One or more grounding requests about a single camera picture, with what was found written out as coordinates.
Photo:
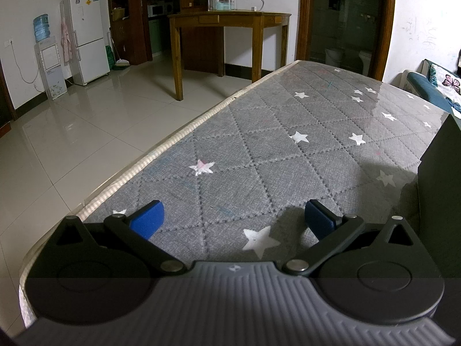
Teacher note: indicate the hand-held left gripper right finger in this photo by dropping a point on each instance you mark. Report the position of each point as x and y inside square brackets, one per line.
[318, 220]

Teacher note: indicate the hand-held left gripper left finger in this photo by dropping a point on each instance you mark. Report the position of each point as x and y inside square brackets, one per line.
[149, 220]

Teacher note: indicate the box base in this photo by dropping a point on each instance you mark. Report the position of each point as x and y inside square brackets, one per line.
[439, 205]

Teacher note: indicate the grey star-patterned desktop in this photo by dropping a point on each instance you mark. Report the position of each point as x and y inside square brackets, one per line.
[288, 158]

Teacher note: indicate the white broom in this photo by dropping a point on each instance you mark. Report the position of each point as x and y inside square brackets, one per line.
[122, 64]

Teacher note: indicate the white toilet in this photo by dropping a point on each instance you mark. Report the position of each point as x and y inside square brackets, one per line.
[365, 61]

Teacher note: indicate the blue sofa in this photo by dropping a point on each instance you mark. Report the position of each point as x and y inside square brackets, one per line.
[419, 83]

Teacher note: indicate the white water dispenser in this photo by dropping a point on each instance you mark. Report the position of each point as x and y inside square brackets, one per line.
[50, 68]

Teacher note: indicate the white refrigerator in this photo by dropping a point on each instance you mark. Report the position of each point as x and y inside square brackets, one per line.
[90, 43]

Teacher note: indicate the butterfly print blanket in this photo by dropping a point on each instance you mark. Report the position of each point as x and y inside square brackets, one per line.
[448, 83]

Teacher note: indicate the dark wooden shelf cabinet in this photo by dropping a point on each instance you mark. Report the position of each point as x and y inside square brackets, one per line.
[137, 25]

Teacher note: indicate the pink apron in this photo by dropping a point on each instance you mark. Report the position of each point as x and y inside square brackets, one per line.
[66, 39]

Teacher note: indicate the white microwave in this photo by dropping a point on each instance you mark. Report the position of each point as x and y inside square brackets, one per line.
[160, 9]

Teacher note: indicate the wooden table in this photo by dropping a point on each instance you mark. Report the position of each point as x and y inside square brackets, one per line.
[230, 17]

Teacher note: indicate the blue water bottle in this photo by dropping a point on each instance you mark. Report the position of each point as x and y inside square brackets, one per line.
[41, 29]

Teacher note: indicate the small glass jar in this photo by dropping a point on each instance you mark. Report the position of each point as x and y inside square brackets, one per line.
[212, 3]

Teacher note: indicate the teal filled glass jar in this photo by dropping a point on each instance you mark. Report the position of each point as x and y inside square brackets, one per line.
[223, 1]

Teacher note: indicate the tall glass bottle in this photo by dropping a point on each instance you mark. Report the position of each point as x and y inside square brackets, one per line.
[234, 0]

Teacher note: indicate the brown wooden door frame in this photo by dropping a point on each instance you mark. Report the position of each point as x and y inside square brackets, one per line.
[306, 14]

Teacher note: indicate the white wall outlet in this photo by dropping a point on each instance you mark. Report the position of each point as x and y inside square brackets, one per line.
[8, 43]

